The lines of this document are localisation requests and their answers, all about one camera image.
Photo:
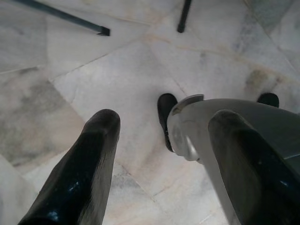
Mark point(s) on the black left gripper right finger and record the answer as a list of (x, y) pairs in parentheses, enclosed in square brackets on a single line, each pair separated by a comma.
[(253, 182)]

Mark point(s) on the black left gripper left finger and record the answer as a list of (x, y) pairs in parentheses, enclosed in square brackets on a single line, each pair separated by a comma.
[(79, 175)]

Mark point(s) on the black robot right foot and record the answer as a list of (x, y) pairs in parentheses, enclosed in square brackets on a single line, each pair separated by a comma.
[(268, 99)]

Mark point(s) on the black robot foot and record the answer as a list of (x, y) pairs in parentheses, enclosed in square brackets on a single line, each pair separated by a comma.
[(165, 110), (268, 99)]

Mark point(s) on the black robot left foot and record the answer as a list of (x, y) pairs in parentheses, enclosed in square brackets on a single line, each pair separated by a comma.
[(165, 110)]

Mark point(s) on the pink marble top table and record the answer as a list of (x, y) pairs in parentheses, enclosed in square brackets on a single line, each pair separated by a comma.
[(184, 14)]

